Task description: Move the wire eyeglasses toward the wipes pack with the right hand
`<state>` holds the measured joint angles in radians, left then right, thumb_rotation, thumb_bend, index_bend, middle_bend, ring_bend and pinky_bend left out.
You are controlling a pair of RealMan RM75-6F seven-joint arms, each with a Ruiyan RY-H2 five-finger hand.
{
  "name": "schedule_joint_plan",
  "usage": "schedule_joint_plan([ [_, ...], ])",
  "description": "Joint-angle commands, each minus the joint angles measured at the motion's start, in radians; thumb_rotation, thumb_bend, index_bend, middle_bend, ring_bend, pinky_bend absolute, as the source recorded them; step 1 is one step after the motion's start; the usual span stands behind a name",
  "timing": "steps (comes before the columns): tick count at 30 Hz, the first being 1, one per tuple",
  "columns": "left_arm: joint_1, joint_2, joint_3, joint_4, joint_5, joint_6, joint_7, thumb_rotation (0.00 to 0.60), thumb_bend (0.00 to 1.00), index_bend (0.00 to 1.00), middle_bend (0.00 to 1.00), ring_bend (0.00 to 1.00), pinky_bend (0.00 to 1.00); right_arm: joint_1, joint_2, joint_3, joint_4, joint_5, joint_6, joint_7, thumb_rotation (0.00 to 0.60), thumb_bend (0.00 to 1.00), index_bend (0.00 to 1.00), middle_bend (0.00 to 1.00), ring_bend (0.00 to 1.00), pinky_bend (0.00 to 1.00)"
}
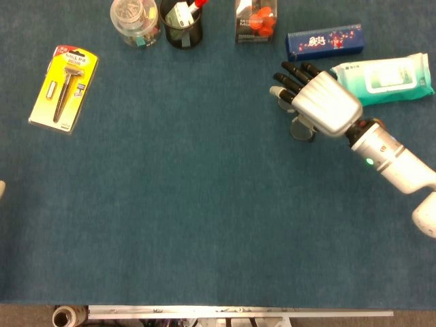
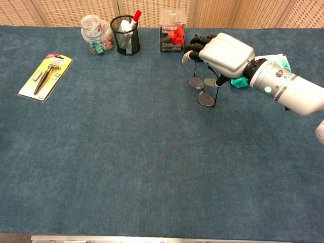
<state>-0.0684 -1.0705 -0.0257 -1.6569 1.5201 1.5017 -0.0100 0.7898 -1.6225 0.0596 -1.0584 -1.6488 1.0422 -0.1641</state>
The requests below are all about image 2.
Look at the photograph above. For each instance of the aluminium rail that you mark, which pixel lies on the aluminium rail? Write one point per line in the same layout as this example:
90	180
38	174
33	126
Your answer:
152	239

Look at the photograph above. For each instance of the red capped marker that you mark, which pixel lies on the red capped marker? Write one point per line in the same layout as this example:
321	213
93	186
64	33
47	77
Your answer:
136	16

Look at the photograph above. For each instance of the beige perforated folding screen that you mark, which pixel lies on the beige perforated folding screen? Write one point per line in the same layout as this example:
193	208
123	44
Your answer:
63	10

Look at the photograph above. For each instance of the yellow razor blister pack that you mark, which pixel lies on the yellow razor blister pack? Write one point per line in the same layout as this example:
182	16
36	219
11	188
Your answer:
45	76

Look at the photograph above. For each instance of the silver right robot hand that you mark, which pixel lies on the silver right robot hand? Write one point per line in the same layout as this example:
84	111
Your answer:
227	55

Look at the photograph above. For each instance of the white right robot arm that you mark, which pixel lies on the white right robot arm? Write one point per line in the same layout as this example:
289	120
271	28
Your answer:
291	88

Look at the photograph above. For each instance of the green white wet wipes pack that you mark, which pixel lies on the green white wet wipes pack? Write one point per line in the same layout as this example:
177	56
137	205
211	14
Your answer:
239	83

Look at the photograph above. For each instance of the green white box in holder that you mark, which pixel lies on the green white box in holder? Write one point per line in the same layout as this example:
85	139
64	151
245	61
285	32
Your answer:
124	26

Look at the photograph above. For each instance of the blue felt table cloth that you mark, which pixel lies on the blue felt table cloth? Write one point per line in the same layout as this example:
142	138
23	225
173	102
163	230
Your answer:
126	164

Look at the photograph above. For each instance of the black mesh pen holder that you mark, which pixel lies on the black mesh pen holder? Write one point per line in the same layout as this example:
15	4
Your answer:
126	43

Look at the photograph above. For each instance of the small clear paper clip box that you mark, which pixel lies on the small clear paper clip box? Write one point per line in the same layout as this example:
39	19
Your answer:
91	25

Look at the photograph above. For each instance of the clear jar of binder clips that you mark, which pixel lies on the clear jar of binder clips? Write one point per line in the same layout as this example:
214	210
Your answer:
101	48

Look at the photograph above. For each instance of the thin black metal eyeglasses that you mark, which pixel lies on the thin black metal eyeglasses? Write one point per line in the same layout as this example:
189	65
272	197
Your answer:
205	98

